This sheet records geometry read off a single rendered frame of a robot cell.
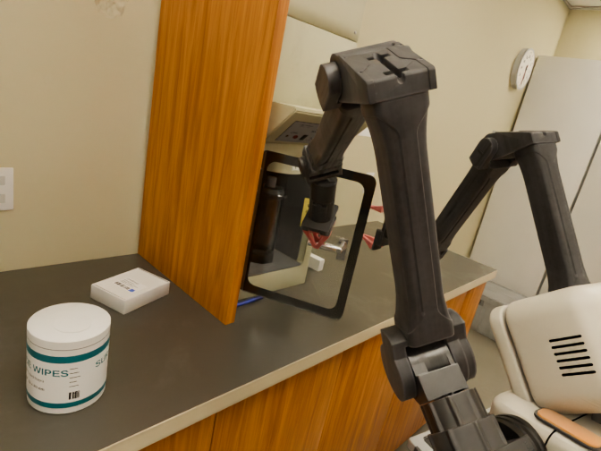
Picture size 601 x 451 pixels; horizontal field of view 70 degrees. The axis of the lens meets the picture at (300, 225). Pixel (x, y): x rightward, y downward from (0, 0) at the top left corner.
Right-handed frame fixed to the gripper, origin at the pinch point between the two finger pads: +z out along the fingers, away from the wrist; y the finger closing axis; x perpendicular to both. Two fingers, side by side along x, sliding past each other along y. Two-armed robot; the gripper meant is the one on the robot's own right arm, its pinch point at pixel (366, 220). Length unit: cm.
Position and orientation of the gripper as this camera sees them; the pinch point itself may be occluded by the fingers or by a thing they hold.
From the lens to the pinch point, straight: 138.6
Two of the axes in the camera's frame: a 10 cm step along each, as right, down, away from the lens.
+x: -6.8, 0.8, -7.3
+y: 1.9, -9.4, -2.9
